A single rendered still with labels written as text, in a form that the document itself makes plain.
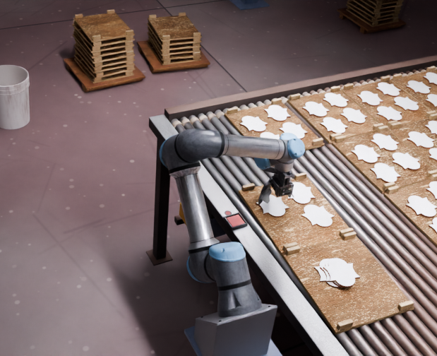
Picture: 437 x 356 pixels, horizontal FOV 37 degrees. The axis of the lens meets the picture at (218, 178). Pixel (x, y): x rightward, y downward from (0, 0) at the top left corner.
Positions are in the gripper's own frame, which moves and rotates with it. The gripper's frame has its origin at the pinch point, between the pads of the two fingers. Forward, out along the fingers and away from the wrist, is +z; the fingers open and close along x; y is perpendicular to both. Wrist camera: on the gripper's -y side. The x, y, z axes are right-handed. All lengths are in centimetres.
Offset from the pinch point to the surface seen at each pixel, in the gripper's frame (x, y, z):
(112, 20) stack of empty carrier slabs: 14, -289, 60
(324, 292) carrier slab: -4, 50, 3
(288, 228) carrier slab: 0.0, 14.6, 3.4
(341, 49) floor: 229, -269, 104
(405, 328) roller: 17, 74, 4
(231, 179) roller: -8.4, -24.1, 6.1
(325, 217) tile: 18.4, 14.2, 2.5
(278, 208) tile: 1.3, 3.0, 2.7
